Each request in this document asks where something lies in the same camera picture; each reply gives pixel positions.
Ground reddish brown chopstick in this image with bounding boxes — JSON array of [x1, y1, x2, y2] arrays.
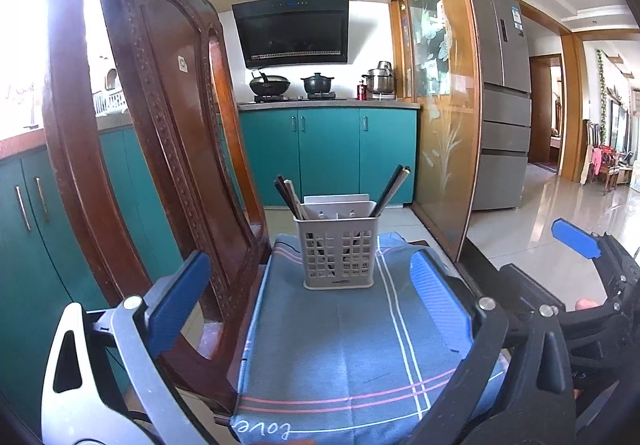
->
[[376, 166, 411, 218]]

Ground light wooden chopstick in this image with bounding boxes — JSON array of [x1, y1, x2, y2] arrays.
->
[[284, 180, 307, 220]]

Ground black carbon chopstick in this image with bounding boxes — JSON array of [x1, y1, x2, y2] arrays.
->
[[273, 174, 296, 218]]

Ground black thin chopstick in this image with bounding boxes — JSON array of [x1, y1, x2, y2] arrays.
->
[[369, 165, 405, 218]]

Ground dark brown chopstick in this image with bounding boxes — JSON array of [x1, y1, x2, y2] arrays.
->
[[278, 176, 304, 220]]

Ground teal lower kitchen cabinets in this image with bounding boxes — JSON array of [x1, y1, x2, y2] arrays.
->
[[0, 102, 421, 426]]

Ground person's right hand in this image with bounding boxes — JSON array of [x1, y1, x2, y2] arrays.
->
[[575, 298, 600, 311]]

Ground silver refrigerator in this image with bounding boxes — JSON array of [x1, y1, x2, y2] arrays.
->
[[472, 0, 532, 211]]

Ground grey plastic utensil basket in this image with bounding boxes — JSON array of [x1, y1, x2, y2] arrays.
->
[[295, 194, 378, 290]]

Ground blue striped cloth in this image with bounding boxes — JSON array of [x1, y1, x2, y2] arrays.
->
[[231, 233, 461, 444]]

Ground carved wooden chair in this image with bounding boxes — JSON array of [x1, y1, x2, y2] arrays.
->
[[43, 0, 271, 416]]

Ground steel pressure cooker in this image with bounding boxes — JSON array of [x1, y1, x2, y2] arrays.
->
[[362, 61, 395, 96]]

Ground wooden glass partition panel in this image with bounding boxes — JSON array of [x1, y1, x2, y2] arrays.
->
[[400, 0, 482, 261]]

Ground red bottle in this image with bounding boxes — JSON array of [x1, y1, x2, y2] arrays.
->
[[357, 79, 369, 102]]

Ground black cooking pot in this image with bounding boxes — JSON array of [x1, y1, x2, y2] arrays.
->
[[302, 72, 333, 94]]

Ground black wok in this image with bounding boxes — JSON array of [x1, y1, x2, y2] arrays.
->
[[250, 72, 291, 96]]

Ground black range hood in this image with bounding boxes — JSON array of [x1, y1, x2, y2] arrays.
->
[[232, 0, 349, 69]]

